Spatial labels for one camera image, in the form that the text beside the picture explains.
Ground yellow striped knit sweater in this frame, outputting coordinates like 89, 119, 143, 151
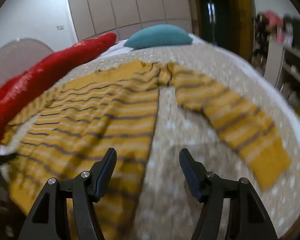
2, 60, 291, 239

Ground beige dotted bedspread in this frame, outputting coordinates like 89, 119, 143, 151
6, 44, 300, 239

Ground red fluffy blanket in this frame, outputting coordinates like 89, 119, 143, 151
0, 33, 117, 141

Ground round grey headboard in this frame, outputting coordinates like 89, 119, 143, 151
0, 38, 54, 86

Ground cluttered white shelf unit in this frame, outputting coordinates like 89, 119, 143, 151
252, 11, 300, 117

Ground teal pillow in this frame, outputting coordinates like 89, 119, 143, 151
124, 24, 193, 49

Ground dark wooden door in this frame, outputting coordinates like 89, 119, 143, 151
195, 0, 255, 62

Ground beige wardrobe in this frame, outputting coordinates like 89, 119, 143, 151
68, 0, 192, 40

